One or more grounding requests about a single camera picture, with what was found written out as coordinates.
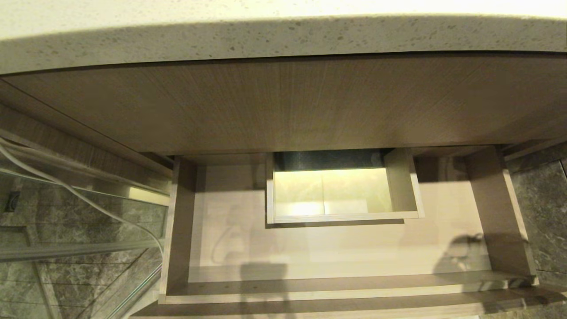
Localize wooden vanity drawer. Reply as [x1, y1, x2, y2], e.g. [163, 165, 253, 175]
[128, 144, 567, 319]

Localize fixed wooden cabinet front panel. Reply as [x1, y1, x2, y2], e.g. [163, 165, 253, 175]
[2, 53, 567, 156]

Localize speckled stone countertop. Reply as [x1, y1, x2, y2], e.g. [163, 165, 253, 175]
[0, 0, 567, 75]

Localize glass shower partition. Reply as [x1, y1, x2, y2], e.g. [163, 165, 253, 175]
[0, 128, 172, 319]

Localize wooden cabinet side panel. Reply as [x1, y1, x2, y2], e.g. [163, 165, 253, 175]
[0, 79, 176, 179]

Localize thin white cable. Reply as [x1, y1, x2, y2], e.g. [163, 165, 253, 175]
[0, 136, 165, 260]

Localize chrome floor rail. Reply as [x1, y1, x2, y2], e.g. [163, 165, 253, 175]
[104, 264, 163, 319]

